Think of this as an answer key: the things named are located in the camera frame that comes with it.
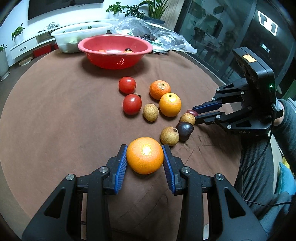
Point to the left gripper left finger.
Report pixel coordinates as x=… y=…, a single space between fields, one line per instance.
x=59 y=218

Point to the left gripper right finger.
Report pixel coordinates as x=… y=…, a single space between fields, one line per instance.
x=230 y=218

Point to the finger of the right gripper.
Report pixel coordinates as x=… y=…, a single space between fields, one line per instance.
x=228 y=93
x=226 y=121

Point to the small dark red fruit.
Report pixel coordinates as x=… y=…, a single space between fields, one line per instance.
x=194 y=113

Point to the tan longan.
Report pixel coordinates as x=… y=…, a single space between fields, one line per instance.
x=150 y=112
x=170 y=136
x=188 y=118

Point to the dark purple plum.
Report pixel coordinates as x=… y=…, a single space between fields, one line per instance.
x=184 y=129

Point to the bright yellow-orange orange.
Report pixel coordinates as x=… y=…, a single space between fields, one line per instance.
x=170 y=104

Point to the dark orange mandarin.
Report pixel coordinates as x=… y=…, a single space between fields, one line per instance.
x=158 y=88

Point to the large orange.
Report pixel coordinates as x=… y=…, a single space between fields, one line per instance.
x=145 y=155

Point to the red tomato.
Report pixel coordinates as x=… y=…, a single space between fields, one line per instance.
x=127 y=85
x=132 y=104

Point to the person's dark-sleeved forearm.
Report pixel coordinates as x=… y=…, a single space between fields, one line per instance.
x=256 y=173

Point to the person's right hand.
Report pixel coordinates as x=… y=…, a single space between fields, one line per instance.
x=280 y=113

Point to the clear plastic bag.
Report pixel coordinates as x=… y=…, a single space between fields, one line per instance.
x=166 y=40

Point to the beige curtain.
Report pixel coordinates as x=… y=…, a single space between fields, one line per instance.
x=171 y=14

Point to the brown round tablecloth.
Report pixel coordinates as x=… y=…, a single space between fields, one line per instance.
x=64 y=115

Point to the dark cherries in bag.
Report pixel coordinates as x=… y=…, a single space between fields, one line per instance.
x=147 y=37

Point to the orange in bowl back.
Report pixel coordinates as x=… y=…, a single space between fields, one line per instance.
x=128 y=50

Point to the tall plant dark pot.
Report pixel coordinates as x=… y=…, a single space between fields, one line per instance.
x=156 y=10

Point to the leafy potted shrub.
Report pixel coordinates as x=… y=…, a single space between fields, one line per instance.
x=133 y=11

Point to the red plastic colander bowl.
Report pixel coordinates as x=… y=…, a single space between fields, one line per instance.
x=114 y=45

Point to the potted plant right cabinet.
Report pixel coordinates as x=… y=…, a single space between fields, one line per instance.
x=114 y=10

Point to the floor plant white pot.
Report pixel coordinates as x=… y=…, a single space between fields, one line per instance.
x=4 y=67

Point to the white plastic basin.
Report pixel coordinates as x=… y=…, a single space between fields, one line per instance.
x=67 y=38

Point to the white tv cabinet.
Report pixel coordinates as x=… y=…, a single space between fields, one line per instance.
x=38 y=40

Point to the small potted plant on cabinet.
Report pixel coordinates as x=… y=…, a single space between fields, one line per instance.
x=17 y=35

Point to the wall television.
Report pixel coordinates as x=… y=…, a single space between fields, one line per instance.
x=39 y=7

